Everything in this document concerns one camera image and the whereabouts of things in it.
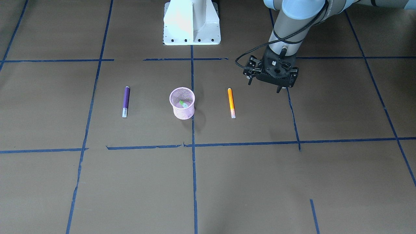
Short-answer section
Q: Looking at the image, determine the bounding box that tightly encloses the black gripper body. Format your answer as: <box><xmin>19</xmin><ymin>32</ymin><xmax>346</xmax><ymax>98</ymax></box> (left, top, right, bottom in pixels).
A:
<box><xmin>243</xmin><ymin>45</ymin><xmax>299</xmax><ymax>88</ymax></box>

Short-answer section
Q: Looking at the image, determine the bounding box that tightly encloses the green highlighter pen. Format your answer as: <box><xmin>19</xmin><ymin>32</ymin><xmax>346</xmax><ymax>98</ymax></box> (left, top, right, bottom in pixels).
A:
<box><xmin>178</xmin><ymin>100</ymin><xmax>189</xmax><ymax>109</ymax></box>

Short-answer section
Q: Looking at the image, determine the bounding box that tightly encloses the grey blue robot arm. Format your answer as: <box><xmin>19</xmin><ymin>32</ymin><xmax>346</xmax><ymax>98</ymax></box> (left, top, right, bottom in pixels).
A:
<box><xmin>235</xmin><ymin>0</ymin><xmax>415</xmax><ymax>92</ymax></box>

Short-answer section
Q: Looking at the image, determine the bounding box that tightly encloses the orange highlighter pen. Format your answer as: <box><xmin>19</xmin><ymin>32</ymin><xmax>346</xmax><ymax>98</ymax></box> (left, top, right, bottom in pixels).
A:
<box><xmin>227</xmin><ymin>87</ymin><xmax>236</xmax><ymax>119</ymax></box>

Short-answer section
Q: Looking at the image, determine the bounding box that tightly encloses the pink mesh pen holder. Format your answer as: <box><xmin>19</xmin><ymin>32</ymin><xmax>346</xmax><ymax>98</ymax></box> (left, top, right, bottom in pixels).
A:
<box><xmin>169</xmin><ymin>87</ymin><xmax>196</xmax><ymax>120</ymax></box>

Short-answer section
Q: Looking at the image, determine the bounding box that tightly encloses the purple highlighter pen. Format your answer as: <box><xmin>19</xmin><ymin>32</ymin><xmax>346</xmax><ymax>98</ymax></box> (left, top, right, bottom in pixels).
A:
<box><xmin>122</xmin><ymin>86</ymin><xmax>130</xmax><ymax>118</ymax></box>

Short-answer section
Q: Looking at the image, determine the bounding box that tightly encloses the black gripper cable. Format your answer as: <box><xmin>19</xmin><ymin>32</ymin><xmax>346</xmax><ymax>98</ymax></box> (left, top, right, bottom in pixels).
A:
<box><xmin>235</xmin><ymin>0</ymin><xmax>329</xmax><ymax>69</ymax></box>

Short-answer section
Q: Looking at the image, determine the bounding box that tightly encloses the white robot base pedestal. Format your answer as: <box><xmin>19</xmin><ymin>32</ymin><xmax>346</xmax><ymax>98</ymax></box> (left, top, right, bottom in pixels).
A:
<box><xmin>162</xmin><ymin>0</ymin><xmax>221</xmax><ymax>46</ymax></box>

